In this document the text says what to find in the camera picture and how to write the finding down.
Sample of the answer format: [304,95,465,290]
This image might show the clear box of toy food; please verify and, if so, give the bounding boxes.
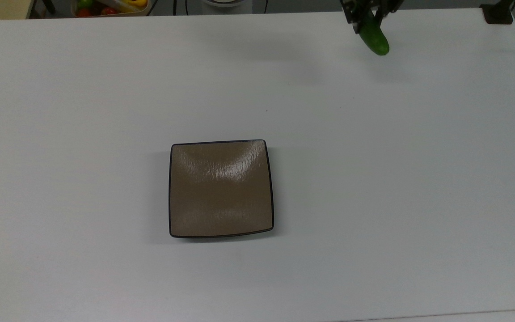
[70,0,152,18]

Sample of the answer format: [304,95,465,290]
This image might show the square brown ceramic plate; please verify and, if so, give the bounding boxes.
[169,139,275,239]

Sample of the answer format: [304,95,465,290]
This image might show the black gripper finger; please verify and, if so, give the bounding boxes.
[340,0,362,34]
[373,0,404,24]

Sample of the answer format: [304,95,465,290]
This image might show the green cucumber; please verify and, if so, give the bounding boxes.
[359,11,390,56]

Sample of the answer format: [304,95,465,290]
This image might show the beige wooden board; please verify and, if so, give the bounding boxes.
[0,0,35,21]

